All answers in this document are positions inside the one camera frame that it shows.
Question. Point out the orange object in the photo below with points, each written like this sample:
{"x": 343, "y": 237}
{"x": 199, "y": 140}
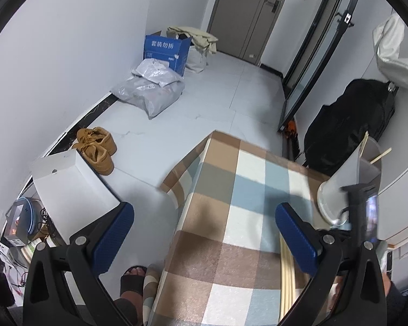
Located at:
{"x": 291, "y": 129}

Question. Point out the grey entrance door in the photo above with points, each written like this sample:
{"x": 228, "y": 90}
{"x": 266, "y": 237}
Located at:
{"x": 241, "y": 13}

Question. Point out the small white parcel bag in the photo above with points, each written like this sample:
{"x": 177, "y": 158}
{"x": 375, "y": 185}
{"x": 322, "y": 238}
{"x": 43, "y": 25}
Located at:
{"x": 156, "y": 71}

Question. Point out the pale wooden chopstick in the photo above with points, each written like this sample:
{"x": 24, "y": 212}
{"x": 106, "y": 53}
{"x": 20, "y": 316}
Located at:
{"x": 380, "y": 155}
{"x": 363, "y": 144}

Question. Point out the person's leg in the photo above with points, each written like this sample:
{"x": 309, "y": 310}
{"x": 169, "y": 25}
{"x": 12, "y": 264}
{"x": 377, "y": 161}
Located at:
{"x": 127, "y": 312}

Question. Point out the blue round tray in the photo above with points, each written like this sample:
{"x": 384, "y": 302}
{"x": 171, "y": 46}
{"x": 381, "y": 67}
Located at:
{"x": 37, "y": 210}

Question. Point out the black door lock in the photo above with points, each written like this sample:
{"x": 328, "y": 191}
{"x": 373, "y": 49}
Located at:
{"x": 272, "y": 3}

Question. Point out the blue cardboard box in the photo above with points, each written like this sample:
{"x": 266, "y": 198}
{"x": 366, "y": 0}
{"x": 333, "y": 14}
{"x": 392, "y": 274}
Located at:
{"x": 163, "y": 49}

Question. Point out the white cardboard box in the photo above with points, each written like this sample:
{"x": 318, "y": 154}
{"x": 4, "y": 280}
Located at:
{"x": 71, "y": 190}

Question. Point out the white utensil holder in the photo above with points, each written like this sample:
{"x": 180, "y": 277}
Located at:
{"x": 346, "y": 180}

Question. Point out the white shoulder bag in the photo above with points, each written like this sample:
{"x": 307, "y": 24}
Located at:
{"x": 397, "y": 57}

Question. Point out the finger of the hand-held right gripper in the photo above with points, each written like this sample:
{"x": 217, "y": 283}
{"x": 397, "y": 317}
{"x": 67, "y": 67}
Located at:
{"x": 357, "y": 207}

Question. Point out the white sack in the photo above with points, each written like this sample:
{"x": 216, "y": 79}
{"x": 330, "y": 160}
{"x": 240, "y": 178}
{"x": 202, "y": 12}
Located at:
{"x": 195, "y": 61}

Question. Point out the beige cloth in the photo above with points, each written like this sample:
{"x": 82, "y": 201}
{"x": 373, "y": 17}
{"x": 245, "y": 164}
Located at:
{"x": 197, "y": 37}

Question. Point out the large grey parcel bag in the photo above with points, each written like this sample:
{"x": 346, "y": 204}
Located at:
{"x": 146, "y": 96}

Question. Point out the black backpack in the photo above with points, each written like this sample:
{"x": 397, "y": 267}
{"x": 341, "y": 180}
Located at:
{"x": 346, "y": 122}

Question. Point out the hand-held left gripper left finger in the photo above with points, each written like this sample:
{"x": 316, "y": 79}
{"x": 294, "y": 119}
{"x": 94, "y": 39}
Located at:
{"x": 114, "y": 234}

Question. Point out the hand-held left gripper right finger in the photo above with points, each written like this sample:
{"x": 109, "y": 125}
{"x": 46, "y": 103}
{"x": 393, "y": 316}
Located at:
{"x": 295, "y": 236}

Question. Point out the black framed glass door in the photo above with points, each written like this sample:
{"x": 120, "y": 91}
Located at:
{"x": 312, "y": 61}

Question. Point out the black slipper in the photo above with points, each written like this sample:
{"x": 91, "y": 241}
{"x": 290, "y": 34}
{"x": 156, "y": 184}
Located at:
{"x": 132, "y": 283}

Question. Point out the bundle of wooden chopsticks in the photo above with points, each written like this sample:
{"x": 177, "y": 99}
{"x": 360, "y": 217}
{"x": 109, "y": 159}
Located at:
{"x": 287, "y": 278}

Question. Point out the small grey device box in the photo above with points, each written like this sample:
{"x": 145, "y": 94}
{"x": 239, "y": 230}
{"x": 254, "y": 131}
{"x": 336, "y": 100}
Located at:
{"x": 17, "y": 225}

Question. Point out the checkered tablecloth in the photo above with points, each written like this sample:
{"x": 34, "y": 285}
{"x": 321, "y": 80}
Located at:
{"x": 231, "y": 217}

